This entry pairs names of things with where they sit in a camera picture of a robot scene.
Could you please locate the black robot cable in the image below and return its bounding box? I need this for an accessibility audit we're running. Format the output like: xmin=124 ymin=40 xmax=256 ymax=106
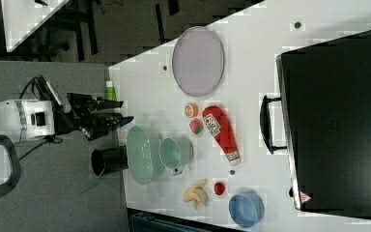
xmin=18 ymin=75 xmax=51 ymax=101

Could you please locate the green bottle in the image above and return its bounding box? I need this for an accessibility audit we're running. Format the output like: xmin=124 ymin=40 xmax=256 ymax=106
xmin=105 ymin=80 xmax=117 ymax=101

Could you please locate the yellow banana toy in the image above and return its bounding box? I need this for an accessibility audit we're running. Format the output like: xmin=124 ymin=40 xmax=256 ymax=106
xmin=183 ymin=179 xmax=208 ymax=210

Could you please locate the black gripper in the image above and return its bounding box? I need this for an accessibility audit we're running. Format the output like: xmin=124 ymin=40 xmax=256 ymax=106
xmin=53 ymin=93 xmax=134 ymax=141

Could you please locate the green mug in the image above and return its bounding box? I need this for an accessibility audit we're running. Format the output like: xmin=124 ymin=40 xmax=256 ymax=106
xmin=158 ymin=137 xmax=194 ymax=175

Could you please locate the orange slice toy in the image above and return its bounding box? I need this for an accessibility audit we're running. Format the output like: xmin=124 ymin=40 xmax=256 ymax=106
xmin=185 ymin=102 xmax=198 ymax=118

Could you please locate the small red strawberry toy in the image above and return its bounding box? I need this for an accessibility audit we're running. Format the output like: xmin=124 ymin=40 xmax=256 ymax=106
xmin=214 ymin=182 xmax=225 ymax=195

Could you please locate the grey round plate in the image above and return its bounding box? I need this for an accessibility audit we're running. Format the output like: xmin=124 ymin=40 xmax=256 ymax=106
xmin=172 ymin=26 xmax=224 ymax=97

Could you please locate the green strainer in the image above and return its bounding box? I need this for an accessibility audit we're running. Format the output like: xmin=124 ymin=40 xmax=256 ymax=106
xmin=127 ymin=126 xmax=164 ymax=186

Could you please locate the blue metal frame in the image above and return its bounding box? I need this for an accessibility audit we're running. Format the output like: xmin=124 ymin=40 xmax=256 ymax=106
xmin=129 ymin=212 xmax=239 ymax=232

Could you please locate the white background table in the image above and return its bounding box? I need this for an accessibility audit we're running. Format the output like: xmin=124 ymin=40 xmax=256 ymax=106
xmin=0 ymin=0 xmax=70 ymax=52

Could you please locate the blue bowl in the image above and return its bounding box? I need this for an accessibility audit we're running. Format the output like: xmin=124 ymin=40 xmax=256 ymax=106
xmin=228 ymin=191 xmax=265 ymax=228

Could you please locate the large black utensil holder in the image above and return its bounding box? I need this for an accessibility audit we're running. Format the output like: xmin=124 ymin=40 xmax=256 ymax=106
xmin=91 ymin=146 xmax=128 ymax=176

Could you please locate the red ketchup bottle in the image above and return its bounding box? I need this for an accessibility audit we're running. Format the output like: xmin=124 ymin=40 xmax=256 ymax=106
xmin=203 ymin=105 xmax=241 ymax=166

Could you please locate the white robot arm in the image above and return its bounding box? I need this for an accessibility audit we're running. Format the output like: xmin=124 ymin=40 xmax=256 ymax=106
xmin=0 ymin=93 xmax=133 ymax=197

